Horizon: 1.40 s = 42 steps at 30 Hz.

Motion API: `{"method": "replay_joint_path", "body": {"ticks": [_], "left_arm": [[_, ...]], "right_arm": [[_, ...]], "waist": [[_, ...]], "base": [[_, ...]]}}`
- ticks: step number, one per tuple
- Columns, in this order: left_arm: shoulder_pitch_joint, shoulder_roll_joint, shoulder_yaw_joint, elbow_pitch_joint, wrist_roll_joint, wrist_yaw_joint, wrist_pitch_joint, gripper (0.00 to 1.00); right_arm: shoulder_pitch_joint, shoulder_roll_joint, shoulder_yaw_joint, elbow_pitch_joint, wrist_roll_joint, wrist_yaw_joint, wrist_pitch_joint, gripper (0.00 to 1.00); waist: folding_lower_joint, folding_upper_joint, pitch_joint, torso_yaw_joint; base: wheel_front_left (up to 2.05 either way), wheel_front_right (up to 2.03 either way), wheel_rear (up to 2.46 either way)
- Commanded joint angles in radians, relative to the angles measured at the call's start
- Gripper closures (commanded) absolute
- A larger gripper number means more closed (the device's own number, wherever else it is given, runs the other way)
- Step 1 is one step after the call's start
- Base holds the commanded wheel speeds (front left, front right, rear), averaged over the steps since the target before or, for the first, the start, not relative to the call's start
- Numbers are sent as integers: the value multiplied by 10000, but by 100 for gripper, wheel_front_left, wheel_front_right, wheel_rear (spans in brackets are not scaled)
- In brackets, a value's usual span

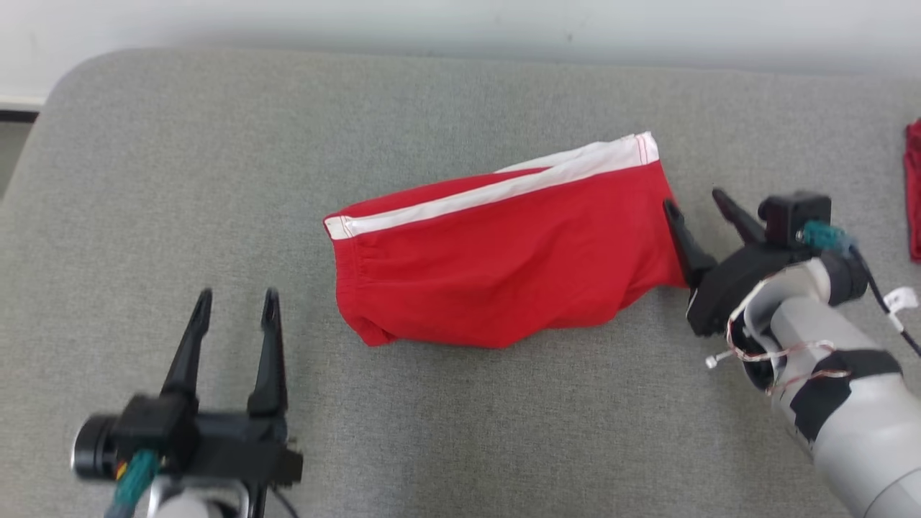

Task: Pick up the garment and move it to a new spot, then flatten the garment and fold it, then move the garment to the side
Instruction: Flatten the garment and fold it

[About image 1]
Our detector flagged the teal camera connector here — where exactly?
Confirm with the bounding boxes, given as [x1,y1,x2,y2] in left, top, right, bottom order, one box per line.
[800,219,858,255]
[106,450,160,518]

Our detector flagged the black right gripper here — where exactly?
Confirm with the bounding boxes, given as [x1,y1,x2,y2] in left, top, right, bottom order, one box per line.
[662,188,804,338]

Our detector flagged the teal left camera connector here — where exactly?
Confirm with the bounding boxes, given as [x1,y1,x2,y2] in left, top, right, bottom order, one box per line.
[106,450,160,518]

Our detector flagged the white cable label tag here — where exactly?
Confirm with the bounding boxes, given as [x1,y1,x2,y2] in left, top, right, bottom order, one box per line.
[883,287,920,314]

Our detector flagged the teal right camera connector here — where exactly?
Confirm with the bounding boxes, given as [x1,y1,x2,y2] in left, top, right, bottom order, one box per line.
[800,219,858,255]

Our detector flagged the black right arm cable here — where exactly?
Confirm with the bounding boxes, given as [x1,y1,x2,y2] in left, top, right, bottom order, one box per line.
[849,245,921,358]

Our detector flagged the red shorts white stripe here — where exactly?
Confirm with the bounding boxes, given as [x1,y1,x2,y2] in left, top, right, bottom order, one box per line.
[322,131,689,350]

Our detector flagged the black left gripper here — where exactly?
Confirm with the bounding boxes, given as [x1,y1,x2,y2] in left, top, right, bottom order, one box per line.
[160,288,304,491]

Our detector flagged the red basketball jersey white sleeves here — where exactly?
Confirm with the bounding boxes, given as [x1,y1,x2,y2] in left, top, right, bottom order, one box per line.
[903,119,921,262]

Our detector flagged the thin red white wires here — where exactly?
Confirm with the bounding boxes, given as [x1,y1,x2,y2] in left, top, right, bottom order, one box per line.
[705,302,851,398]

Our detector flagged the grey fabric sofa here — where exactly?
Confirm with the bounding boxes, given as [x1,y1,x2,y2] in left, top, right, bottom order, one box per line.
[0,47,921,518]

